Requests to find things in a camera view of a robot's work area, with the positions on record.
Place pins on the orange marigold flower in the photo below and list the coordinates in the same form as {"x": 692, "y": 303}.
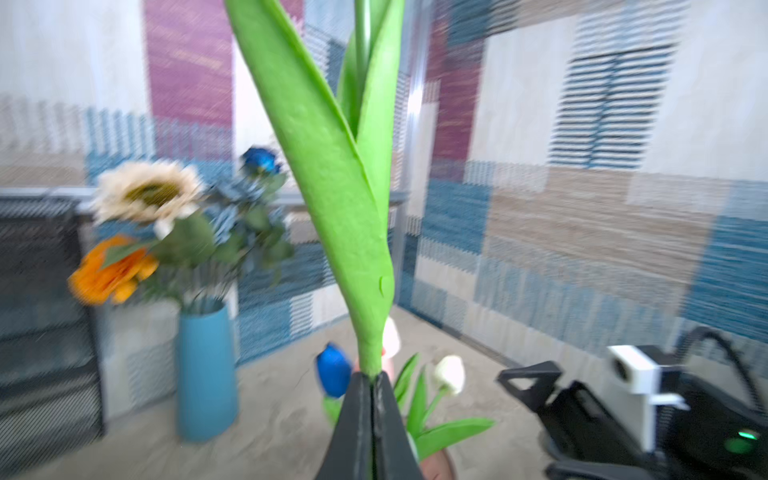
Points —
{"x": 112, "y": 271}

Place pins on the red ribbed glass vase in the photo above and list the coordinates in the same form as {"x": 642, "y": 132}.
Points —
{"x": 438, "y": 466}

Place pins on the bright blue rose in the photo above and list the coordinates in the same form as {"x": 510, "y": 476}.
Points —
{"x": 259, "y": 161}

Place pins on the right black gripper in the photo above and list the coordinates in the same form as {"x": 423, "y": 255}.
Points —
{"x": 587, "y": 440}

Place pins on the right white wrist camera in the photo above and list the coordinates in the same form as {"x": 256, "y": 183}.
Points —
{"x": 640, "y": 380}

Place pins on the blue tulip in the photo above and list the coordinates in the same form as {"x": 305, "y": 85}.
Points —
{"x": 334, "y": 371}

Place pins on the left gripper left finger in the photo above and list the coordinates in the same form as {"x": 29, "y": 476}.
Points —
{"x": 350, "y": 453}

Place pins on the teal ceramic vase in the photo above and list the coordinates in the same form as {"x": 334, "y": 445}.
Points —
{"x": 207, "y": 387}

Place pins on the pale blue rose bouquet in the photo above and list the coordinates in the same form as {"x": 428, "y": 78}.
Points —
{"x": 205, "y": 251}

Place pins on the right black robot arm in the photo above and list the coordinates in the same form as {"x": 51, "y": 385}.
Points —
{"x": 719, "y": 437}

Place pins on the cream sunflower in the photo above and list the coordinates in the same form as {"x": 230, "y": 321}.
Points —
{"x": 147, "y": 200}

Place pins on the pink tulip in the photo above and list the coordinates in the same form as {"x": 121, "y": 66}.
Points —
{"x": 391, "y": 345}

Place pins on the black wire shelf rack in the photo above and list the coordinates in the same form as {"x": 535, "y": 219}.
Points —
{"x": 51, "y": 389}

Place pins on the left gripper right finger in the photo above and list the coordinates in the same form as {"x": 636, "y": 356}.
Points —
{"x": 393, "y": 456}

